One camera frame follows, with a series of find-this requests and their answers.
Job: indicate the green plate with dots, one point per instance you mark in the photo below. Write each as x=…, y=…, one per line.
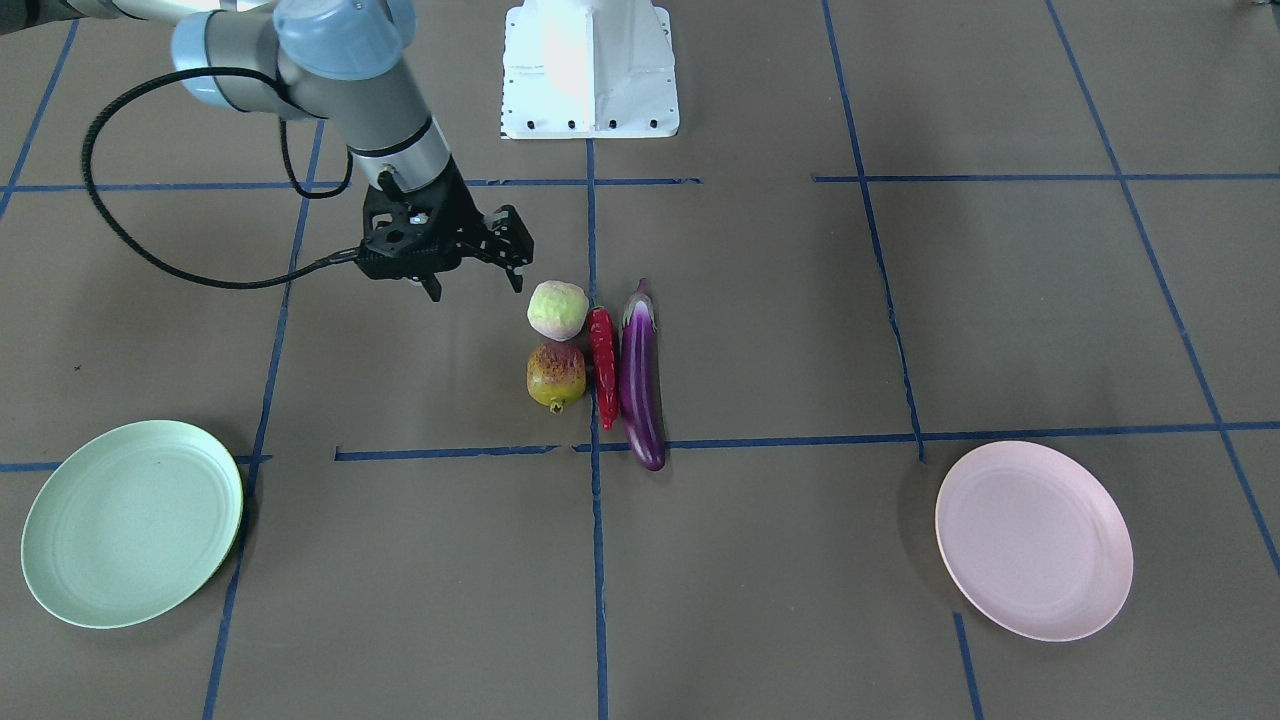
x=132, y=524

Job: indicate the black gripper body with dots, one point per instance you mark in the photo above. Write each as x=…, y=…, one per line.
x=463, y=213

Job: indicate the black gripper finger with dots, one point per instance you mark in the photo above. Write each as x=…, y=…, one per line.
x=431, y=285
x=502, y=239

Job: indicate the purple eggplant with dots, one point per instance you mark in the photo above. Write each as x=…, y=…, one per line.
x=639, y=386

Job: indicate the pink plate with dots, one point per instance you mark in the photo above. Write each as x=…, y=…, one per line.
x=1034, y=541

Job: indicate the green pink peach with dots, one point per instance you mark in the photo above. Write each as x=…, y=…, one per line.
x=558, y=310

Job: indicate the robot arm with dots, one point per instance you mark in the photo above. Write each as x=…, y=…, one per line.
x=338, y=61

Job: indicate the red yellow pomegranate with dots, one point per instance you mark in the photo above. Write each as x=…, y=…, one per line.
x=556, y=375

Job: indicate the red chili pepper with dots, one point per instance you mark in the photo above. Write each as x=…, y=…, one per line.
x=603, y=351

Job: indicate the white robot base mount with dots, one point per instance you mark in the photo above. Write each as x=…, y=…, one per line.
x=588, y=69

